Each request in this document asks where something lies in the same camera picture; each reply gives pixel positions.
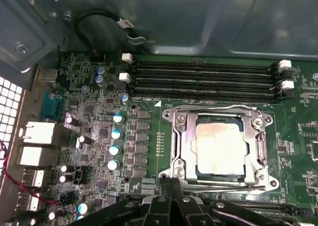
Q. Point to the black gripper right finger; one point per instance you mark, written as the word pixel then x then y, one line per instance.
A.
pixel 188 213

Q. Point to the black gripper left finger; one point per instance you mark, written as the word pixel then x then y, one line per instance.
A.
pixel 159 213

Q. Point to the silver CPU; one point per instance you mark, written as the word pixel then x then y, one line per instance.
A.
pixel 218 149

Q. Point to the metal socket cover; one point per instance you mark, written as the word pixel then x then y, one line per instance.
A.
pixel 186 136

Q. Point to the CPU socket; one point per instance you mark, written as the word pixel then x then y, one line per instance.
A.
pixel 180 119

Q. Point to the green motherboard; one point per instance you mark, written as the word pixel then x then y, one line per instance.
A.
pixel 285 136

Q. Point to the silver USB port stack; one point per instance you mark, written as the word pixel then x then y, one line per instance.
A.
pixel 34 178
pixel 28 202

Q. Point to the silver port block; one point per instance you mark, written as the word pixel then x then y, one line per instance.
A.
pixel 37 156

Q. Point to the silver network port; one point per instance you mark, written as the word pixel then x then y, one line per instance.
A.
pixel 37 134

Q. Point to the blue rear port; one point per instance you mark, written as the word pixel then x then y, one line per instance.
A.
pixel 51 104

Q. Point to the grey metal connector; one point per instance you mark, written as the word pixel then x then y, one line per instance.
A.
pixel 46 78

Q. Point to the black PC case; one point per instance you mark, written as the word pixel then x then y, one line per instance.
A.
pixel 198 17

